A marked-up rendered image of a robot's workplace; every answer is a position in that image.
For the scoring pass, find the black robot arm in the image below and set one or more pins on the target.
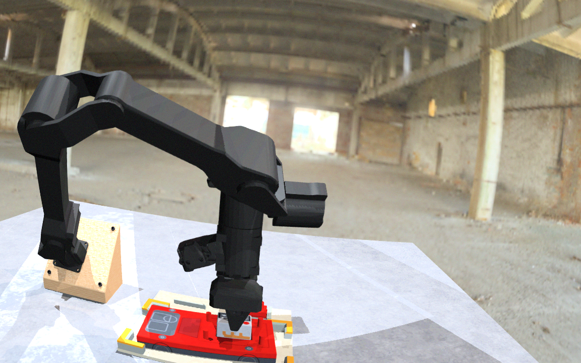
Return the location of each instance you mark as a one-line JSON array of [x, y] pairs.
[[239, 161]]

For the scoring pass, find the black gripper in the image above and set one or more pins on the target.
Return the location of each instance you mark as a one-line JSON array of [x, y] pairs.
[[235, 289]]

